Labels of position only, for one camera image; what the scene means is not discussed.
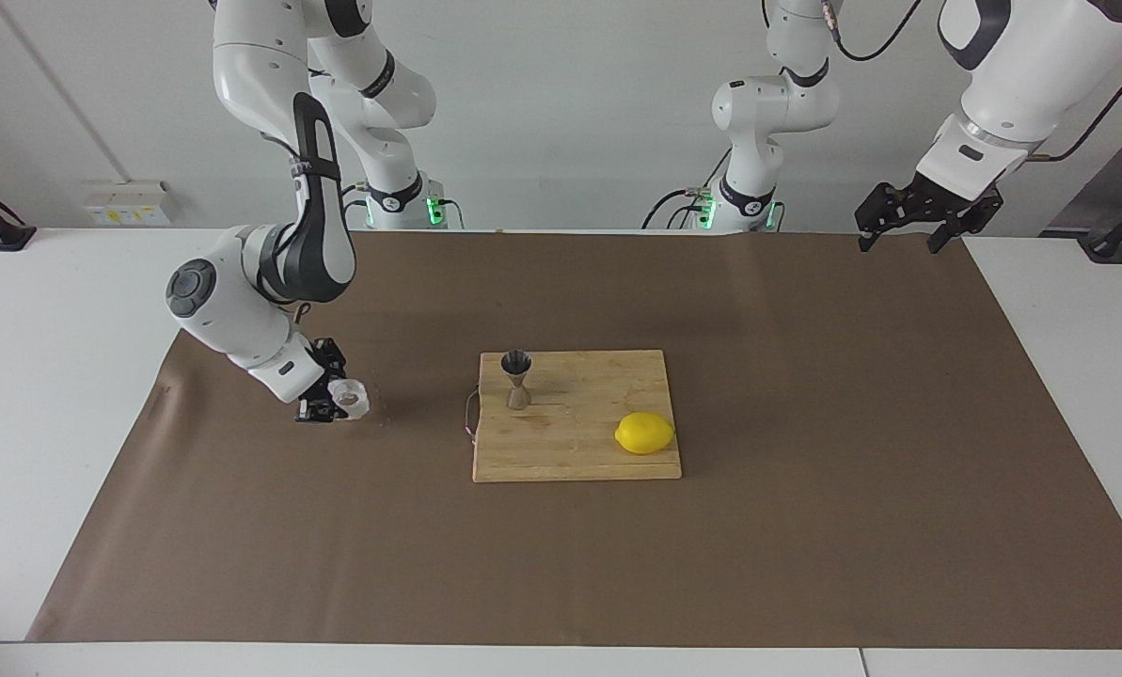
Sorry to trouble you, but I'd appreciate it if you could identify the small clear glass cup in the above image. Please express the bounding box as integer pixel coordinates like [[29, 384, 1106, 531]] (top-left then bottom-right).
[[325, 378, 371, 421]]

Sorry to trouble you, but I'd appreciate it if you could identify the steel double jigger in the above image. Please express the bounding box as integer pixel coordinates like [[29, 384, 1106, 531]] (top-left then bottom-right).
[[500, 350, 534, 412]]

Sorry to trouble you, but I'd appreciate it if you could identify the wooden cutting board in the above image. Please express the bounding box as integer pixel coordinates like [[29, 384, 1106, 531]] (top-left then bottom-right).
[[465, 350, 684, 484]]

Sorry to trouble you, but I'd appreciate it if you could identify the brown paper table mat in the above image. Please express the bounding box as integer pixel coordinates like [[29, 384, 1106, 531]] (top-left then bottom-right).
[[26, 228, 1122, 650]]

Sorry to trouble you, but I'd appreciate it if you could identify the yellow lemon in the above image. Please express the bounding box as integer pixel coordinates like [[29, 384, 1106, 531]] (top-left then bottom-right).
[[614, 412, 676, 456]]

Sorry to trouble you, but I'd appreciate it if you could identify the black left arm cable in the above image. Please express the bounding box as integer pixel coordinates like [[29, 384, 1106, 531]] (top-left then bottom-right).
[[1021, 52, 1122, 163]]

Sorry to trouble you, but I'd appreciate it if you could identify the black base cable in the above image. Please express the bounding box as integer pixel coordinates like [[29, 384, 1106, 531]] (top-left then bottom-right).
[[642, 150, 740, 229]]

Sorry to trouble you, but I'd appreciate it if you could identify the white wall socket box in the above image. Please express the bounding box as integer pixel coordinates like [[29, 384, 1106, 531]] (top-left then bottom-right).
[[83, 181, 174, 228]]

